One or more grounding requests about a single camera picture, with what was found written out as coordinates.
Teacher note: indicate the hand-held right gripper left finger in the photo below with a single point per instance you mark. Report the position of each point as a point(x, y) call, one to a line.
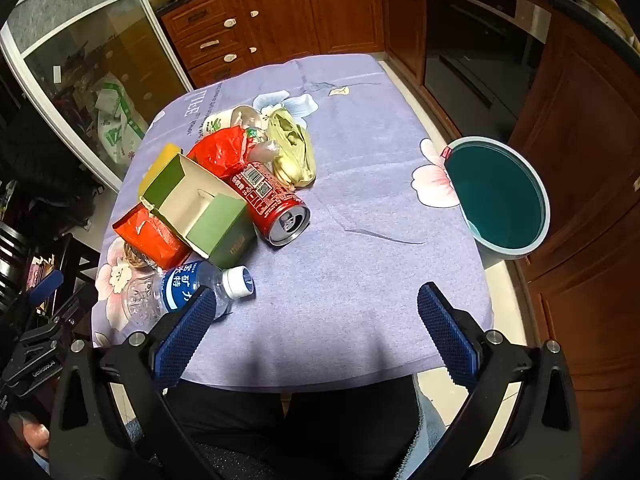
point(185, 335)

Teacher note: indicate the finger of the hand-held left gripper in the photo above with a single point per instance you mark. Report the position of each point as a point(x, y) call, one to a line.
point(47, 287)

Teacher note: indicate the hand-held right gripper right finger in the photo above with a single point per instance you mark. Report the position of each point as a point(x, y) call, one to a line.
point(445, 330)

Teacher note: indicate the clear water bottle blue label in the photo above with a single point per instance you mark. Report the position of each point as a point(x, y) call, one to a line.
point(175, 290)

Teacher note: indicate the round brown wicker coaster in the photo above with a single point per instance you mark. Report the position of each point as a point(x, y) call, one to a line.
point(135, 257)

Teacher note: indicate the orange snack packet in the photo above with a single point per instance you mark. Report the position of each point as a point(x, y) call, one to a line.
point(150, 235)

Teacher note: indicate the green cardboard box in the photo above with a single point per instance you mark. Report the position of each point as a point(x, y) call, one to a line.
point(225, 225)

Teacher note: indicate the light blue trash bin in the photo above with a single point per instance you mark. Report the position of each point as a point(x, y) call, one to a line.
point(500, 195)

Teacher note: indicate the red drink can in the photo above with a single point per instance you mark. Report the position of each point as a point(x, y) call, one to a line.
point(265, 195)

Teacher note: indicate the red plastic bag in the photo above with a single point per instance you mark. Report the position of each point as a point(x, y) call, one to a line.
point(220, 152)

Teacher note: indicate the small clear bottle red label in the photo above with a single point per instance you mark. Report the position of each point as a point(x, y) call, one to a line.
point(266, 150)

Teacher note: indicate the pale yellow plastic bag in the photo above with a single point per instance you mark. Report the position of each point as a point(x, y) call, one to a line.
point(292, 155)

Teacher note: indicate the person's left hand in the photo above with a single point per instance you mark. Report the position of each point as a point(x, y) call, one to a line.
point(36, 440)

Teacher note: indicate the purple floral tablecloth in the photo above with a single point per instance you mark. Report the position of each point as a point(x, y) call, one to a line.
point(350, 260)

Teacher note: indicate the person's black trousers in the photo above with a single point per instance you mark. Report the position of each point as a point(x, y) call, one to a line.
point(300, 430)

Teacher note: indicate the white and green plastic bag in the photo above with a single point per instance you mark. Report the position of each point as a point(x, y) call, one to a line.
point(117, 125)

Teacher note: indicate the pink clip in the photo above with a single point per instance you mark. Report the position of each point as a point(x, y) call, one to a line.
point(447, 152)

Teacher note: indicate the white paper cup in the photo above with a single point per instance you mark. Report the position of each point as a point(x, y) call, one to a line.
point(220, 122)

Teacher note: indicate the tall wooden kitchen cabinet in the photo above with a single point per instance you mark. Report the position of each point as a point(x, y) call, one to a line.
point(585, 160)

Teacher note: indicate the glass sliding door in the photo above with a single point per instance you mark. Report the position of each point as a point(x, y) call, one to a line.
point(75, 60)

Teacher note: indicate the built-in steel oven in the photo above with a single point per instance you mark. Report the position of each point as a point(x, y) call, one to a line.
point(475, 60)

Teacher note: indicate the wooden kitchen drawer cabinet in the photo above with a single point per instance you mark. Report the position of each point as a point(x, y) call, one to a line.
point(300, 15)

